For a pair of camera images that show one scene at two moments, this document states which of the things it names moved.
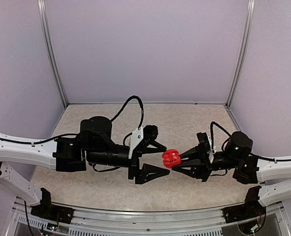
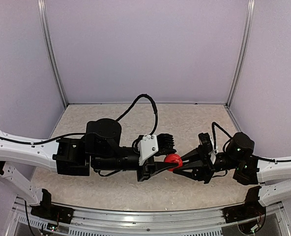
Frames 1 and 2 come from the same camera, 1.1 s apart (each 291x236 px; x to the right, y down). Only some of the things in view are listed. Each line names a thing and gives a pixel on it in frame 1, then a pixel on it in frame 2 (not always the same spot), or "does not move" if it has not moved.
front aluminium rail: [200, 221] does not move
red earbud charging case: [171, 157] does not move
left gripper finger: [160, 148] -> [166, 152]
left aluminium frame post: [42, 11] does not move
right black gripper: [201, 170] does not move
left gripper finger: [149, 173] -> [160, 165]
